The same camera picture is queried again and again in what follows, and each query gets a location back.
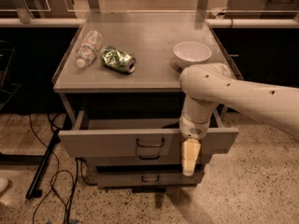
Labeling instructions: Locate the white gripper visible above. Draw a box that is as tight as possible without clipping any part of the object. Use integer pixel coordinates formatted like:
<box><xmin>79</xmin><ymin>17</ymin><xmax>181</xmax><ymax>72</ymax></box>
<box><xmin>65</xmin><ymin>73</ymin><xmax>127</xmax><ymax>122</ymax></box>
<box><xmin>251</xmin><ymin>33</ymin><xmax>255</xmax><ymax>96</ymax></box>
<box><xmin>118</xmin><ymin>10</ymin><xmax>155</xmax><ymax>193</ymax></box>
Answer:
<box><xmin>179</xmin><ymin>116</ymin><xmax>210</xmax><ymax>176</ymax></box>

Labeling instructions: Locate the grey top drawer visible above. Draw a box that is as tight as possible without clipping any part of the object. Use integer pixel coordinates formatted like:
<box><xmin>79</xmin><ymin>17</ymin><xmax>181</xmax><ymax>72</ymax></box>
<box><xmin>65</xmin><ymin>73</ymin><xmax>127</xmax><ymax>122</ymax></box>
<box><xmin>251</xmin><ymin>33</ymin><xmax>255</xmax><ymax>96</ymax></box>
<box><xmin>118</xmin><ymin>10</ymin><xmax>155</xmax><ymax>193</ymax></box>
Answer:
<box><xmin>58</xmin><ymin>109</ymin><xmax>240</xmax><ymax>159</ymax></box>

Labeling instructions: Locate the grey drawer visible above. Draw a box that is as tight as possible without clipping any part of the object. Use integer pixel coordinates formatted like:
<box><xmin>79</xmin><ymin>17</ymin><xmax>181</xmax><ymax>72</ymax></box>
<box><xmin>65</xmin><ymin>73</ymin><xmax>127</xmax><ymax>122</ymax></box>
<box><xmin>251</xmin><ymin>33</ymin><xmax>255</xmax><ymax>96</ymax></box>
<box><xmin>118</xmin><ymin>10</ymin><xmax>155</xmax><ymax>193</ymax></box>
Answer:
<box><xmin>85</xmin><ymin>155</ymin><xmax>213</xmax><ymax>167</ymax></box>
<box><xmin>94</xmin><ymin>170</ymin><xmax>204</xmax><ymax>188</ymax></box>
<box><xmin>58</xmin><ymin>109</ymin><xmax>240</xmax><ymax>159</ymax></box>

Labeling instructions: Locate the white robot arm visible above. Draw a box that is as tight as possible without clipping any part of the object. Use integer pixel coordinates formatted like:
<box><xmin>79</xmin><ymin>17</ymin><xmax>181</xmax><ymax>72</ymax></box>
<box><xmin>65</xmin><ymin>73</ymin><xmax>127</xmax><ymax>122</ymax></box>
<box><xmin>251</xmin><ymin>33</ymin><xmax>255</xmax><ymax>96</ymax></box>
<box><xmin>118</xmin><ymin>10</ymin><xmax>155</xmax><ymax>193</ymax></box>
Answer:
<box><xmin>179</xmin><ymin>63</ymin><xmax>299</xmax><ymax>176</ymax></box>

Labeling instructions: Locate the grey bottom drawer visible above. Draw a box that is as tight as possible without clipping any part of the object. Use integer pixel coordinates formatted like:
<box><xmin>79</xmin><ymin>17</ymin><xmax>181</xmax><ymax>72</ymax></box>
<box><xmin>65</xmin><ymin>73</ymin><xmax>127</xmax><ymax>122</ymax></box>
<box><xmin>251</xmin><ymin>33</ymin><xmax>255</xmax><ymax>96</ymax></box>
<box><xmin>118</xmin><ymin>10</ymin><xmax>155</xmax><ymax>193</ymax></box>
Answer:
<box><xmin>94</xmin><ymin>170</ymin><xmax>204</xmax><ymax>188</ymax></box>

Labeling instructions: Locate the grey middle drawer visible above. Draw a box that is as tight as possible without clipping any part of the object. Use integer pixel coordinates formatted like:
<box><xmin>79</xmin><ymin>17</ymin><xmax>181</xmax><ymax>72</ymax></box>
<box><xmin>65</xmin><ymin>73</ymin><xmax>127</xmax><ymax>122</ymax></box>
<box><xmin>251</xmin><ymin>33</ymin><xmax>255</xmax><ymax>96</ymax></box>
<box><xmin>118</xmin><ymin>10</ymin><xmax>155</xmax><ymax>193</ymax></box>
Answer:
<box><xmin>85</xmin><ymin>155</ymin><xmax>213</xmax><ymax>167</ymax></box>

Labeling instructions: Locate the grey drawer cabinet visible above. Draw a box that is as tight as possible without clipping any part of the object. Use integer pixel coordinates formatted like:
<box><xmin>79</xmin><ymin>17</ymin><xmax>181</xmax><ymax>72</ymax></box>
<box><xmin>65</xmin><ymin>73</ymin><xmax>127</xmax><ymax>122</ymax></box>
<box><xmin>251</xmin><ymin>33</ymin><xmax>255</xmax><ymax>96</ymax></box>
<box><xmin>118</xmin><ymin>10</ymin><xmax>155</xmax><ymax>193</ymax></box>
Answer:
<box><xmin>53</xmin><ymin>12</ymin><xmax>240</xmax><ymax>190</ymax></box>

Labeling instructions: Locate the white ceramic bowl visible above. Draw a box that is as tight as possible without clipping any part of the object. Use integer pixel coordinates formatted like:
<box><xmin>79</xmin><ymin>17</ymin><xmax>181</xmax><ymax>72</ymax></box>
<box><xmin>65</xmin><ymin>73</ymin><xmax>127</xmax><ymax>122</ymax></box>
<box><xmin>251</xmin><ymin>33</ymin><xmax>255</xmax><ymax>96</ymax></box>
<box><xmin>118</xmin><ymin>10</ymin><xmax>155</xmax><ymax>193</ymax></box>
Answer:
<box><xmin>173</xmin><ymin>41</ymin><xmax>212</xmax><ymax>69</ymax></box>

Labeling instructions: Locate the crushed green soda can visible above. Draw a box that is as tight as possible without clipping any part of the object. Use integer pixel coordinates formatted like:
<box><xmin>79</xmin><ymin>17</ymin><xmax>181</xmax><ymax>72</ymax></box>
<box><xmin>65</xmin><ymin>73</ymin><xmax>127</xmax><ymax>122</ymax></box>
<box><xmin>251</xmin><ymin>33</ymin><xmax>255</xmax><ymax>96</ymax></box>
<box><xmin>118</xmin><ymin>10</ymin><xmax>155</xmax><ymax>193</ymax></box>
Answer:
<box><xmin>100</xmin><ymin>47</ymin><xmax>135</xmax><ymax>74</ymax></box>

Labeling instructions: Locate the clear plastic water bottle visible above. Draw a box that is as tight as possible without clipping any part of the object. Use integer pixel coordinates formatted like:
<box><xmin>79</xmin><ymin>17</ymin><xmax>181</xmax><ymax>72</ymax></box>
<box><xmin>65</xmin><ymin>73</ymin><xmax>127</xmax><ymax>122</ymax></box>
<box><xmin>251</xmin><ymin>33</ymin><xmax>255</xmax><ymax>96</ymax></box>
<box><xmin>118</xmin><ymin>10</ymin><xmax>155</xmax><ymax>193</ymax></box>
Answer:
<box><xmin>76</xmin><ymin>30</ymin><xmax>103</xmax><ymax>68</ymax></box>

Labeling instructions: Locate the black metal floor stand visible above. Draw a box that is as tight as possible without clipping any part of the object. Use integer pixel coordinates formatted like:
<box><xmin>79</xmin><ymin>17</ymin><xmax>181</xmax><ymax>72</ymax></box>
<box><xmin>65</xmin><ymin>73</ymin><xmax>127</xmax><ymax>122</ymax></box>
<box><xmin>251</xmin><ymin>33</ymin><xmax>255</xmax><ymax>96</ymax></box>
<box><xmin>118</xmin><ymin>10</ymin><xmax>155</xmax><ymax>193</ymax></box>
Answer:
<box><xmin>25</xmin><ymin>116</ymin><xmax>62</xmax><ymax>200</ymax></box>

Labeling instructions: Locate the white shoe tip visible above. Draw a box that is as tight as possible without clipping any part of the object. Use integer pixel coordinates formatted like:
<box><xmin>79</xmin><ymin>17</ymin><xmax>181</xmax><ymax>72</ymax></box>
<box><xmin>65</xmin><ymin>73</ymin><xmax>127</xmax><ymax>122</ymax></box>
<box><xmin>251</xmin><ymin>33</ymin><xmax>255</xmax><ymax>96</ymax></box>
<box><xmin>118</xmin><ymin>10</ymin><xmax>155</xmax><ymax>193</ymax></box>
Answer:
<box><xmin>0</xmin><ymin>177</ymin><xmax>9</xmax><ymax>194</ymax></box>

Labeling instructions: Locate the black floor cable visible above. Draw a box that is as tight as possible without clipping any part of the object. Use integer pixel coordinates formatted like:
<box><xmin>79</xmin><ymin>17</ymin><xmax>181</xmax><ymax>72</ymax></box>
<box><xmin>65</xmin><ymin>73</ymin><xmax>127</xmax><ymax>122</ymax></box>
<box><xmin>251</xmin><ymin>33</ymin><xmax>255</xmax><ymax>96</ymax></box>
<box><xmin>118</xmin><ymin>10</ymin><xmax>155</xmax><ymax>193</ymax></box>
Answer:
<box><xmin>27</xmin><ymin>111</ymin><xmax>97</xmax><ymax>224</ymax></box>

